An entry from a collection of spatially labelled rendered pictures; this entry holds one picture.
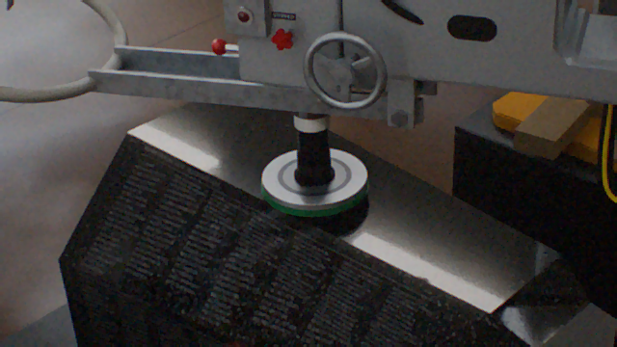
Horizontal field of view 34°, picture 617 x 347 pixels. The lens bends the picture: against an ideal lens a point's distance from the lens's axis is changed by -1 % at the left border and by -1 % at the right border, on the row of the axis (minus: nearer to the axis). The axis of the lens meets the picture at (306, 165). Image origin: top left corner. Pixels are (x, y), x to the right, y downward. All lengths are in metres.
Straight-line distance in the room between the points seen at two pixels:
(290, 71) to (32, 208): 2.00
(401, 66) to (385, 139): 2.11
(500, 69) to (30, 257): 2.09
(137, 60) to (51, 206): 1.58
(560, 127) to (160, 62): 0.89
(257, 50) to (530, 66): 0.48
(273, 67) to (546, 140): 0.72
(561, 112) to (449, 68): 0.69
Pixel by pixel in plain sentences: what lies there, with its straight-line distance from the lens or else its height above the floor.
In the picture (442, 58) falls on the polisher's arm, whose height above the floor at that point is 1.22.
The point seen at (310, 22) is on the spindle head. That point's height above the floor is 1.26.
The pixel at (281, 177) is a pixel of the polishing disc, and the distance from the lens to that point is 2.05.
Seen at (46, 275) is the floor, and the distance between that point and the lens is 3.35.
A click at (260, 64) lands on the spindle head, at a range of 1.84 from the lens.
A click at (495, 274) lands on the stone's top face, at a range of 1.88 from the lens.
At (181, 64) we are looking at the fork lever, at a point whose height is 1.06.
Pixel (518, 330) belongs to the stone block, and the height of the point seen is 0.80.
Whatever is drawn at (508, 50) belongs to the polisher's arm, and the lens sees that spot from 1.70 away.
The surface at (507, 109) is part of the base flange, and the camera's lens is 2.48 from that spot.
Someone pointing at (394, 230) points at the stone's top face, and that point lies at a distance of 1.97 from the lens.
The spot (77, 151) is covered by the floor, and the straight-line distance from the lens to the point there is 3.97.
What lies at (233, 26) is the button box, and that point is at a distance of 1.80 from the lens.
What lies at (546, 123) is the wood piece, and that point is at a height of 0.83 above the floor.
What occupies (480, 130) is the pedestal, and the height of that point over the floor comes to 0.74.
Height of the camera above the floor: 1.99
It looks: 32 degrees down
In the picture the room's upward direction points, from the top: 3 degrees counter-clockwise
